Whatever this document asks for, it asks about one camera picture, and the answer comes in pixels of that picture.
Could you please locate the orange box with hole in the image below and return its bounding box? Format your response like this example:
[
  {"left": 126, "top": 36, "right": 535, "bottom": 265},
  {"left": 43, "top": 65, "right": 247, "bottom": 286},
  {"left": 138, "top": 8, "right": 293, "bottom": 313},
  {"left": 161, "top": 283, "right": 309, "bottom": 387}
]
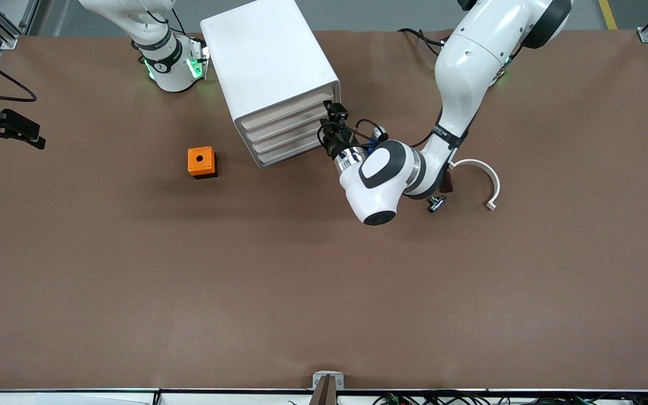
[{"left": 187, "top": 146, "right": 218, "bottom": 179}]

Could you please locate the white curved plastic arc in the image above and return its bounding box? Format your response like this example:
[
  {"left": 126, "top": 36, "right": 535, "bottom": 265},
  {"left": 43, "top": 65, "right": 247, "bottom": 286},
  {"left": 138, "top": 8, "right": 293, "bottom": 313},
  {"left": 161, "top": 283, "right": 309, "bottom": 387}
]
[{"left": 449, "top": 159, "right": 501, "bottom": 212}]

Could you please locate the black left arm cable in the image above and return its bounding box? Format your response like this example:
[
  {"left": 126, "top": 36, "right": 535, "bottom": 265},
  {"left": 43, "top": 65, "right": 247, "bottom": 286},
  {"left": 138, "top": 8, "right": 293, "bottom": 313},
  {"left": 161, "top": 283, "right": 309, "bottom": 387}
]
[{"left": 354, "top": 117, "right": 386, "bottom": 148}]

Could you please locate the black base cable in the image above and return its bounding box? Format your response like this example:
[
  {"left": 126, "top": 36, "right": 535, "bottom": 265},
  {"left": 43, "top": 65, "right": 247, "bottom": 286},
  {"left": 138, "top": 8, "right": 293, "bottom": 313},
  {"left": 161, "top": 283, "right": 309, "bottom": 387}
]
[{"left": 397, "top": 27, "right": 447, "bottom": 57}]

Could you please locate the grey metal mount bracket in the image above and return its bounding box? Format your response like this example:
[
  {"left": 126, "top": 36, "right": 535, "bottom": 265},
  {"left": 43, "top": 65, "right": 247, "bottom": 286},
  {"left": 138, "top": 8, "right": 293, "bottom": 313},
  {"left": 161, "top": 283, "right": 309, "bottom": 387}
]
[{"left": 312, "top": 371, "right": 345, "bottom": 390}]

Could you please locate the brown mount bar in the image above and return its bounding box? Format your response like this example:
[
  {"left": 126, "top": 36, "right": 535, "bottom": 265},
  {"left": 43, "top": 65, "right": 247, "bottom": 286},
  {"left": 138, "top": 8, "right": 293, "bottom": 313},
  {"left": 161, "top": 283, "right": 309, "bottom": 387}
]
[{"left": 309, "top": 376, "right": 338, "bottom": 405}]

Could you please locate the black cable bundle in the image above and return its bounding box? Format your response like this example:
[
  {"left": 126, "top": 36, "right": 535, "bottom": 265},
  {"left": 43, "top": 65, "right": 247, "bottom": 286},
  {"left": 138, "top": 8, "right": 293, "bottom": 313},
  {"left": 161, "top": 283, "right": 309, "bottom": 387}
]
[{"left": 287, "top": 391, "right": 648, "bottom": 405}]

